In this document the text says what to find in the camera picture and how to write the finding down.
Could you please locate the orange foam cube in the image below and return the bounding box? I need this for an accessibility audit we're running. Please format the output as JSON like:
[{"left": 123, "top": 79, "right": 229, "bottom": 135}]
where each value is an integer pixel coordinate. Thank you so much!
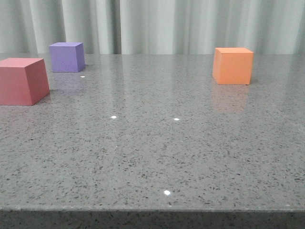
[{"left": 213, "top": 47, "right": 254, "bottom": 85}]

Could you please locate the purple foam cube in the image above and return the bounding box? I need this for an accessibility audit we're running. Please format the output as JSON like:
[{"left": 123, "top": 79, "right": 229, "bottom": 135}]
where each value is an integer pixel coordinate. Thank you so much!
[{"left": 49, "top": 42, "right": 85, "bottom": 72}]

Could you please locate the pink foam cube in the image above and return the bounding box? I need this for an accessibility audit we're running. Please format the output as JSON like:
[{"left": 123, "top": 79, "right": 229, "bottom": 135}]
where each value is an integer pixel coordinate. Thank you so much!
[{"left": 0, "top": 58, "right": 50, "bottom": 105}]

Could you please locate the pale green curtain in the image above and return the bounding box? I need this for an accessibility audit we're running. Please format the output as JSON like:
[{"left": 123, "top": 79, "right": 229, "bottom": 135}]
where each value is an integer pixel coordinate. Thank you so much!
[{"left": 0, "top": 0, "right": 305, "bottom": 54}]

